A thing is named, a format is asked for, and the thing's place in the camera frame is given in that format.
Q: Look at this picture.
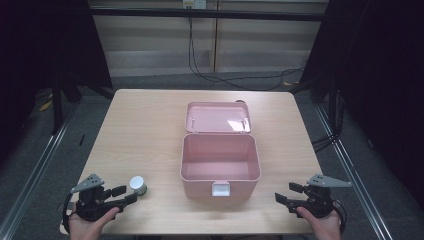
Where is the yellow tape strip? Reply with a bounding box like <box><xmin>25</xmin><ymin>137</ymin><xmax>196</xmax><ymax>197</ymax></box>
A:
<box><xmin>38</xmin><ymin>99</ymin><xmax>54</xmax><ymax>113</ymax></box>

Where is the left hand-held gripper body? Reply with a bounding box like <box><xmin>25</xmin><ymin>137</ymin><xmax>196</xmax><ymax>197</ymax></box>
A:
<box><xmin>69</xmin><ymin>173</ymin><xmax>117</xmax><ymax>223</ymax></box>

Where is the small silver round can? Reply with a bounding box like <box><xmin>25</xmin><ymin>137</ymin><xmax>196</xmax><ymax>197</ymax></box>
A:
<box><xmin>129</xmin><ymin>175</ymin><xmax>148</xmax><ymax>197</ymax></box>

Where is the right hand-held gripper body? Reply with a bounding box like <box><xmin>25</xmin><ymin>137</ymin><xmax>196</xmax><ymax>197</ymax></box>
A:
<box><xmin>289</xmin><ymin>173</ymin><xmax>353</xmax><ymax>220</ymax></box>

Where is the black curtain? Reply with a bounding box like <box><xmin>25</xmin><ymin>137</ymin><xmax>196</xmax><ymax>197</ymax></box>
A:
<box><xmin>0</xmin><ymin>0</ymin><xmax>114</xmax><ymax>164</ymax></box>
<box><xmin>298</xmin><ymin>0</ymin><xmax>424</xmax><ymax>204</ymax></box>

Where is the white wall outlet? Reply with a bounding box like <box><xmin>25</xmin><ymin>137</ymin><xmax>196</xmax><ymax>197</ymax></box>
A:
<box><xmin>182</xmin><ymin>0</ymin><xmax>208</xmax><ymax>10</ymax></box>

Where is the long black wall cable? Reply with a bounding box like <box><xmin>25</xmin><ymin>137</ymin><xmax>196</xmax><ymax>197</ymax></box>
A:
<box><xmin>187</xmin><ymin>8</ymin><xmax>306</xmax><ymax>92</ymax></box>

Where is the pink storage box with lid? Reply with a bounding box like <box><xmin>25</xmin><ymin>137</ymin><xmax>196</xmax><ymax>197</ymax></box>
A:
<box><xmin>179</xmin><ymin>100</ymin><xmax>262</xmax><ymax>202</ymax></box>

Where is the black metal stand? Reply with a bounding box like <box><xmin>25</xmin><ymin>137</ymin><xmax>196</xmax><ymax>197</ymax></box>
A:
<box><xmin>327</xmin><ymin>75</ymin><xmax>339</xmax><ymax>138</ymax></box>
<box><xmin>50</xmin><ymin>69</ymin><xmax>65</xmax><ymax>136</ymax></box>

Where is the person's left hand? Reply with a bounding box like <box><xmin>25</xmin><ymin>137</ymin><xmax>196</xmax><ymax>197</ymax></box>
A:
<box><xmin>67</xmin><ymin>206</ymin><xmax>121</xmax><ymax>240</ymax></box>

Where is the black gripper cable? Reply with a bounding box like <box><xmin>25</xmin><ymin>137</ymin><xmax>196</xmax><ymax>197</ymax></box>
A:
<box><xmin>332</xmin><ymin>199</ymin><xmax>348</xmax><ymax>233</ymax></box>
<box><xmin>61</xmin><ymin>192</ymin><xmax>74</xmax><ymax>234</ymax></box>

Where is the person's right hand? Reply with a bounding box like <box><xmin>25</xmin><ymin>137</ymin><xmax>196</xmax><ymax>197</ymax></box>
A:
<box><xmin>295</xmin><ymin>206</ymin><xmax>342</xmax><ymax>240</ymax></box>

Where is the black horizontal bar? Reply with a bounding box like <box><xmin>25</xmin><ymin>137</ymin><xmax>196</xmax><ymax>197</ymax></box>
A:
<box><xmin>89</xmin><ymin>7</ymin><xmax>327</xmax><ymax>23</ymax></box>

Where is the aluminium floor rail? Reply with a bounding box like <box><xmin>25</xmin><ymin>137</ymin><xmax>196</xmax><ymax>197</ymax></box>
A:
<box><xmin>0</xmin><ymin>105</ymin><xmax>79</xmax><ymax>240</ymax></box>
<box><xmin>314</xmin><ymin>103</ymin><xmax>396</xmax><ymax>240</ymax></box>

